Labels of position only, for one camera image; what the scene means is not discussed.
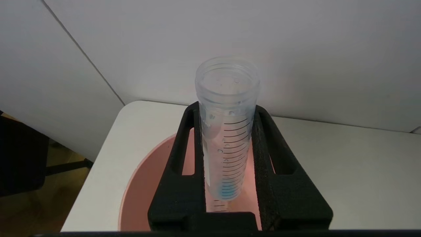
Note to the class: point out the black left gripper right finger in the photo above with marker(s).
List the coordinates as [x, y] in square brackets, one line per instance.
[289, 197]

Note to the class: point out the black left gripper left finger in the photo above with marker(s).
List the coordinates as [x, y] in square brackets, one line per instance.
[179, 194]

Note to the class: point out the blue pigment test tube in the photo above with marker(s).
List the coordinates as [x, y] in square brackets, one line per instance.
[227, 138]

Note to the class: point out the pink plastic bowl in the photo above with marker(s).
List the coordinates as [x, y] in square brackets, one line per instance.
[144, 191]

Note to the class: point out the dark office chair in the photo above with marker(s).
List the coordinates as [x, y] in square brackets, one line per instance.
[19, 158]

